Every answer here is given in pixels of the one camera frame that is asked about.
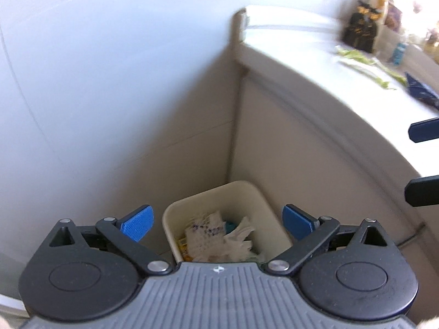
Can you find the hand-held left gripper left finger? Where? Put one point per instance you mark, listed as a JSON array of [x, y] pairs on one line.
[[137, 224]]

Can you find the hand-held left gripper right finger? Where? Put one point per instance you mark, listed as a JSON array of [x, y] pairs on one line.
[[298, 222]]

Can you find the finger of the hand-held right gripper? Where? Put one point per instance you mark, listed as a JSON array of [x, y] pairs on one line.
[[425, 130], [423, 192]]

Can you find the yellow cardboard box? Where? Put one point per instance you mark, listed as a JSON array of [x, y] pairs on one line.
[[183, 246]]

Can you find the white plastic bin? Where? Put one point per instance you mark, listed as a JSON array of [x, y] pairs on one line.
[[247, 198]]

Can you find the blue plastic cup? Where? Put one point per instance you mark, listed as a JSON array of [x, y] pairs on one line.
[[230, 227]]

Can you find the dark blue packet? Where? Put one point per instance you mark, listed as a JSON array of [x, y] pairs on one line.
[[422, 90]]

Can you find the green vegetable leaf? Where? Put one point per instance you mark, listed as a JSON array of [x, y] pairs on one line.
[[353, 54], [380, 73]]

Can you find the beige kitchen cabinet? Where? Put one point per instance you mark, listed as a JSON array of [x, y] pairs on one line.
[[308, 144]]

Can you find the small blue label bottle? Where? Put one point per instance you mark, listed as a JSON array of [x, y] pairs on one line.
[[399, 53]]

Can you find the dark sauce bottle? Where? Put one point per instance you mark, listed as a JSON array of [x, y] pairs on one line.
[[355, 29], [368, 32]]

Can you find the purple cardboard box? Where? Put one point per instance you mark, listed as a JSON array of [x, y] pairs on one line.
[[393, 17]]

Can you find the white bottle with yellow cap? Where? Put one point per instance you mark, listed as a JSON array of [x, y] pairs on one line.
[[380, 3]]

